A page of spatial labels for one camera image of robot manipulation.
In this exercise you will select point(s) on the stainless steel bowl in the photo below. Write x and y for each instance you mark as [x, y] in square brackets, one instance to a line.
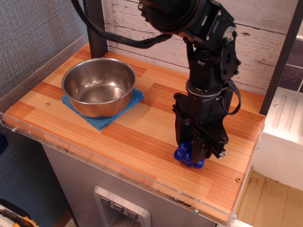
[99, 87]

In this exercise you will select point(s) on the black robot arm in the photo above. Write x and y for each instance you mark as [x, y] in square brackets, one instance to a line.
[209, 33]

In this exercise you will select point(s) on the dark vertical post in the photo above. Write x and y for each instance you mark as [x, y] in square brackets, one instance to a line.
[94, 12]
[284, 55]

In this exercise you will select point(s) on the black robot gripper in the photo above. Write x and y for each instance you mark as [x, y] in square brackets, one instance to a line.
[202, 119]

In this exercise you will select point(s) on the dark vertical post right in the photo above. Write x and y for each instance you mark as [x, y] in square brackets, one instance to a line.
[284, 55]

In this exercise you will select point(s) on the silver ice dispenser panel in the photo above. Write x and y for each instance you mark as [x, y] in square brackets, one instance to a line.
[116, 211]

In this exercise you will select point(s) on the dark vertical post left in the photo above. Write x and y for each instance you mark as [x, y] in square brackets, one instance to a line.
[94, 12]

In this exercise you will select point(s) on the clear acrylic table guard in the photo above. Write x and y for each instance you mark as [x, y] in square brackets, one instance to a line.
[139, 147]

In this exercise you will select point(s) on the grey toy fridge cabinet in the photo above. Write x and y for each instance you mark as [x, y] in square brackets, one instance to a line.
[78, 179]

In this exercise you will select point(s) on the blue plastic grape bunch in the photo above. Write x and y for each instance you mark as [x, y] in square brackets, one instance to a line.
[183, 154]

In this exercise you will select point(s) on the white toy sink unit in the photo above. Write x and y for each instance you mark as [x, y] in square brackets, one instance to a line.
[279, 153]

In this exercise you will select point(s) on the yellow object bottom left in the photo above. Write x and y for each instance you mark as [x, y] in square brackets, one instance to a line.
[23, 222]

